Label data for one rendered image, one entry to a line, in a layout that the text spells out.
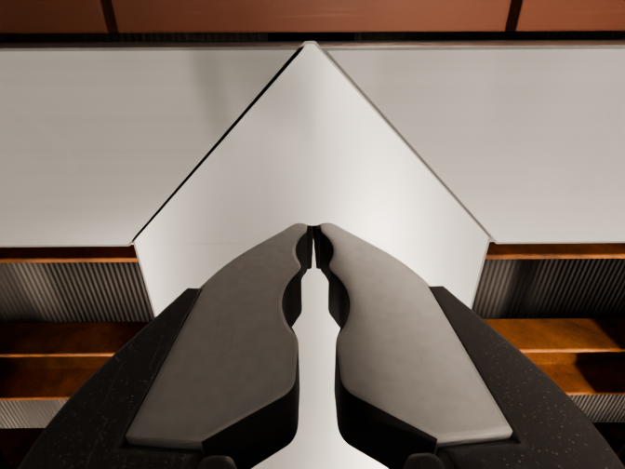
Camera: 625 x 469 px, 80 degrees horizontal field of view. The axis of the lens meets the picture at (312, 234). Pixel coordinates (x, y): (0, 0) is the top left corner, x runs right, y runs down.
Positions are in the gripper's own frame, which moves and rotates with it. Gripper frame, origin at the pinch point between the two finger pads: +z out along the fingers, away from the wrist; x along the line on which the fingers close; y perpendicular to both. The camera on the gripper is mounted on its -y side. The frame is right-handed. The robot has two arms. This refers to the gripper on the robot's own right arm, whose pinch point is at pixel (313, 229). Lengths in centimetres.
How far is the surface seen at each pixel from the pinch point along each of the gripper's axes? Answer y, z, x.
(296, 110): -2.9, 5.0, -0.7
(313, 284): 6.2, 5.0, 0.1
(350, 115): -2.7, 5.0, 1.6
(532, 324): 25.8, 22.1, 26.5
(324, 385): 14.5, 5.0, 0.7
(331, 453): 22.2, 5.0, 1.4
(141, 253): 4.2, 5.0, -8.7
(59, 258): 13.2, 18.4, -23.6
